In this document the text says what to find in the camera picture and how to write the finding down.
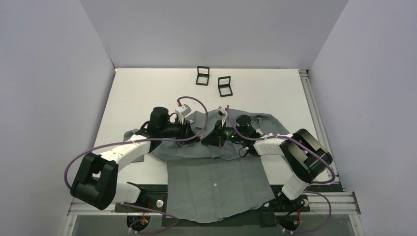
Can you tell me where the aluminium rail right side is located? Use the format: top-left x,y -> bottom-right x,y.
298,69 -> 341,183

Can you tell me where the aluminium rail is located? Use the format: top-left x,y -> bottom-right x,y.
67,192 -> 360,216
298,69 -> 341,183

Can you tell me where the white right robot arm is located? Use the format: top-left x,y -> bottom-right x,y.
202,115 -> 333,210

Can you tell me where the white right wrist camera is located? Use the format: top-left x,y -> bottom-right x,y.
217,106 -> 228,123

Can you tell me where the black frame stand left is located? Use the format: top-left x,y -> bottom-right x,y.
196,65 -> 210,86

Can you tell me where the grey button-up shirt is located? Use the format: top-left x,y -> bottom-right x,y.
122,109 -> 294,224

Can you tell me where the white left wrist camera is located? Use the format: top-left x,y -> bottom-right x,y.
175,104 -> 192,124

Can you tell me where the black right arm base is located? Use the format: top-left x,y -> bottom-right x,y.
260,192 -> 310,231

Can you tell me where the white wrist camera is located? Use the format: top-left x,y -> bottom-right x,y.
175,104 -> 192,124
217,106 -> 228,123

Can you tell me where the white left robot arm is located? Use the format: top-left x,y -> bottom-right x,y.
70,104 -> 196,211

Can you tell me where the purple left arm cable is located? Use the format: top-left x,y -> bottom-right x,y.
63,96 -> 209,235

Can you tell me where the aluminium rail front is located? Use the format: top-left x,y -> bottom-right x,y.
67,192 -> 360,216

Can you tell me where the black frame stand right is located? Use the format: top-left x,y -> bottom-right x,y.
217,76 -> 233,97

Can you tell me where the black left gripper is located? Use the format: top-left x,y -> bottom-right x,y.
160,116 -> 200,145

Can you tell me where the black frame stand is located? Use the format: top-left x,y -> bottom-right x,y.
217,76 -> 233,97
196,65 -> 210,86

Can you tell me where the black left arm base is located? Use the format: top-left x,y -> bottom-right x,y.
114,182 -> 168,232

